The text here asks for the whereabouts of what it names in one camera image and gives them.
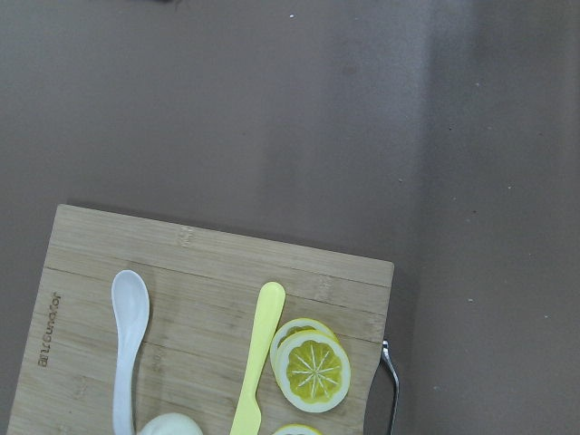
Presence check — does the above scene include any white ceramic spoon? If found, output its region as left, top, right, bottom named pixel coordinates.
left=111, top=270, right=150, bottom=434

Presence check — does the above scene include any back lemon slice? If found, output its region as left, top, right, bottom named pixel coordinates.
left=269, top=317, right=339, bottom=378

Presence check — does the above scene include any lemon slice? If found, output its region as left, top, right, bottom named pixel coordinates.
left=269, top=317, right=339, bottom=378
left=274, top=330, right=352, bottom=413
left=273, top=423, right=322, bottom=435

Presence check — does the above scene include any bamboo cutting board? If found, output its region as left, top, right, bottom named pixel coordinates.
left=7, top=205, right=393, bottom=434

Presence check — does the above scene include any upper lemon slice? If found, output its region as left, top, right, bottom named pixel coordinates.
left=274, top=330, right=352, bottom=413

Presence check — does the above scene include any yellow plastic knife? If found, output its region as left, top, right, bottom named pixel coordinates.
left=230, top=282, right=285, bottom=435

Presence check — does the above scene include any lower lemon slice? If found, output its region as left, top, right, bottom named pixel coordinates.
left=273, top=423, right=322, bottom=435

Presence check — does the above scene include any metal cutting board handle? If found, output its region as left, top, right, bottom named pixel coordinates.
left=381, top=339, right=400, bottom=435

